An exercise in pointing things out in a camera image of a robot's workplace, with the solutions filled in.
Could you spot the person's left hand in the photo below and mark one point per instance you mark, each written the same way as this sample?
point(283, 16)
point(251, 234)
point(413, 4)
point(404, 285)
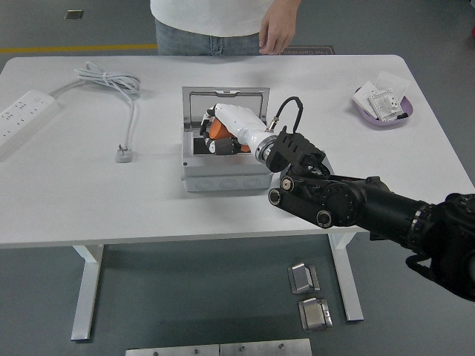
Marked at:
point(276, 31)

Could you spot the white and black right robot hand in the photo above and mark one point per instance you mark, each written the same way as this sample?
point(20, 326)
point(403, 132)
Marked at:
point(241, 120)

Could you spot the orange cylindrical battery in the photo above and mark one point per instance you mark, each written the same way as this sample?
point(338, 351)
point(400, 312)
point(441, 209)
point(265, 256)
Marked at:
point(219, 130)

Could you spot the grey plastic junction box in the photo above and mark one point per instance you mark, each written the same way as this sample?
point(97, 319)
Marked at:
point(226, 172)

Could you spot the transparent grey-framed box lid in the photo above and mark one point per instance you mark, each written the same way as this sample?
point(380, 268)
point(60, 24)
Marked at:
point(186, 107)

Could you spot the person's left forearm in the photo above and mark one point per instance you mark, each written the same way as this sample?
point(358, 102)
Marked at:
point(284, 4)

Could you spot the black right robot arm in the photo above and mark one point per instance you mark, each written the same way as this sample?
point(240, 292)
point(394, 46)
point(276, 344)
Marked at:
point(371, 200)

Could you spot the dark floor sign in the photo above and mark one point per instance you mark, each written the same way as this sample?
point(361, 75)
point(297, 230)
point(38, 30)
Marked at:
point(315, 51)

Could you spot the person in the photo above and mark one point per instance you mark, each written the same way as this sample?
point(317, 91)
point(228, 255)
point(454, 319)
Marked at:
point(200, 22)

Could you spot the plain white card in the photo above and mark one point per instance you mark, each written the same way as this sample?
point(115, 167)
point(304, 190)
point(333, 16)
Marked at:
point(364, 94)

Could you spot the translucent plastic bag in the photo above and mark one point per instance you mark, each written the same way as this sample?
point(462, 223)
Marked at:
point(389, 79)

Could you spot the printed white packet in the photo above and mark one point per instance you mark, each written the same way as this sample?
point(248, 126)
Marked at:
point(386, 104)

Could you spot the purple plastic tray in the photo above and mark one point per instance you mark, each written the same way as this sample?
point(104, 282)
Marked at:
point(382, 125)

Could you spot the small black item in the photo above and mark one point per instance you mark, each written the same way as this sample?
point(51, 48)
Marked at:
point(402, 116)

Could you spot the yellow floor tape line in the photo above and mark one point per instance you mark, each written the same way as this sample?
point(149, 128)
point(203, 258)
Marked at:
point(74, 48)

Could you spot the brass floor socket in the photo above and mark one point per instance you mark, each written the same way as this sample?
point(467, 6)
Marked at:
point(73, 14)

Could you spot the white table leg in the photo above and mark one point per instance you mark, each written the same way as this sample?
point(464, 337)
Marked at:
point(87, 289)
point(350, 289)

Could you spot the white power strip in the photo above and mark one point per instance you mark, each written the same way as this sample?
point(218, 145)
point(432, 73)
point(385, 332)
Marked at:
point(22, 115)

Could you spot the metal base plate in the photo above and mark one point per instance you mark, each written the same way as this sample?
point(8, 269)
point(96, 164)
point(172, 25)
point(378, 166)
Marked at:
point(174, 351)
point(265, 348)

